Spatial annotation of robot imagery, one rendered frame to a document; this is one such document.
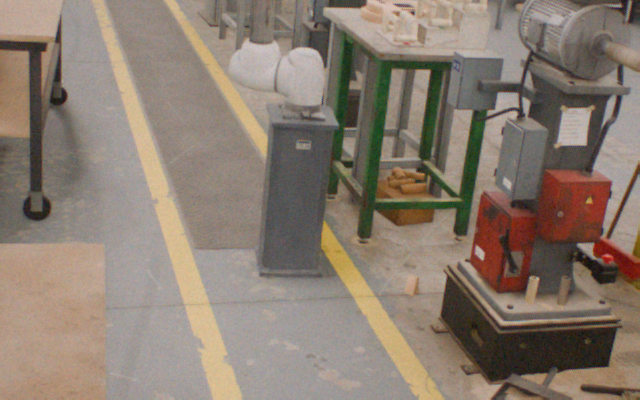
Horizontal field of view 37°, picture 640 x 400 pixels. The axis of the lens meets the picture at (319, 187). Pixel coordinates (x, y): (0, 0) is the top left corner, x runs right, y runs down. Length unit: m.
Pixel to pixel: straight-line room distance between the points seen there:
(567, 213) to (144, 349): 1.59
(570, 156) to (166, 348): 1.62
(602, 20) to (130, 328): 2.04
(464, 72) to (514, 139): 0.30
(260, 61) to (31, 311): 2.17
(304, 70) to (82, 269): 1.96
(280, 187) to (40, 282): 2.04
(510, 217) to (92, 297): 1.84
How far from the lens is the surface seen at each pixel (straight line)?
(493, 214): 3.60
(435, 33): 4.49
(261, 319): 3.87
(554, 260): 3.70
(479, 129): 4.59
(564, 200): 3.45
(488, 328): 3.64
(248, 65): 4.00
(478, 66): 3.57
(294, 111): 4.00
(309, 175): 4.04
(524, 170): 3.51
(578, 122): 3.51
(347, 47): 4.83
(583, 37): 3.39
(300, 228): 4.13
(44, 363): 1.87
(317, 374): 3.55
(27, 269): 2.21
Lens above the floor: 1.89
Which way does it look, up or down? 21 degrees down
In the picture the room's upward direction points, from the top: 6 degrees clockwise
